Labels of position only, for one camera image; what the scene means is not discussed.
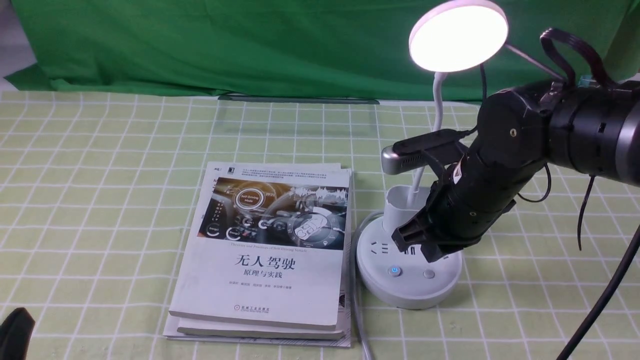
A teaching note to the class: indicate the middle white book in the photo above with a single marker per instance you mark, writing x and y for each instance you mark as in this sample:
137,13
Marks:
250,330

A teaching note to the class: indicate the black object bottom left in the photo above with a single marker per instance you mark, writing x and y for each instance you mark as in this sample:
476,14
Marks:
15,334

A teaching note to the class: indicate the clear acrylic stand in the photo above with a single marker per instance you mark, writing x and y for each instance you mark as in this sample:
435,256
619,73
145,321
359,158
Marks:
295,117

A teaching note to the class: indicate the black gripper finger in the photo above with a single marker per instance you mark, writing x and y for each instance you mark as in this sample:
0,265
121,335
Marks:
417,231

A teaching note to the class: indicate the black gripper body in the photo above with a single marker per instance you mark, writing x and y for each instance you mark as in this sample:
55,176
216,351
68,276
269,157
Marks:
476,192

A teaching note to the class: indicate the top book self-driving cover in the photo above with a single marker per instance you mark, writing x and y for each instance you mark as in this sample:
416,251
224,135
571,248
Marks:
270,260

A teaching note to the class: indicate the green backdrop cloth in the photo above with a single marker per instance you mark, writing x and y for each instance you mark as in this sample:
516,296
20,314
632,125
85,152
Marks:
277,48

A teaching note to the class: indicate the green checkered tablecloth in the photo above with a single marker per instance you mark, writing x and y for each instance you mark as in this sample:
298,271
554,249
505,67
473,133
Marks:
97,195

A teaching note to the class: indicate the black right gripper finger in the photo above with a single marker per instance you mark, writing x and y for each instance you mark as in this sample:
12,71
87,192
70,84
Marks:
434,250

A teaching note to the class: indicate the white desk lamp with base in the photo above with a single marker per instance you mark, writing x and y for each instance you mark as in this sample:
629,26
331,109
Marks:
454,36

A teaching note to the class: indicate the binder clip on backdrop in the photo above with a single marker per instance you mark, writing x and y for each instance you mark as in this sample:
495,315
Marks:
587,81

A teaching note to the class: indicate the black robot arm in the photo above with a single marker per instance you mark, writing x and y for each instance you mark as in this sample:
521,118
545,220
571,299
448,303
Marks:
587,129

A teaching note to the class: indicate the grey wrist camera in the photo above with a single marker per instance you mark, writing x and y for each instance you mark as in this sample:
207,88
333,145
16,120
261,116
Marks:
435,150

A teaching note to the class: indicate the bottom thin magazine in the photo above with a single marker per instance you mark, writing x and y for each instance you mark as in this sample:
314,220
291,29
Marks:
345,320

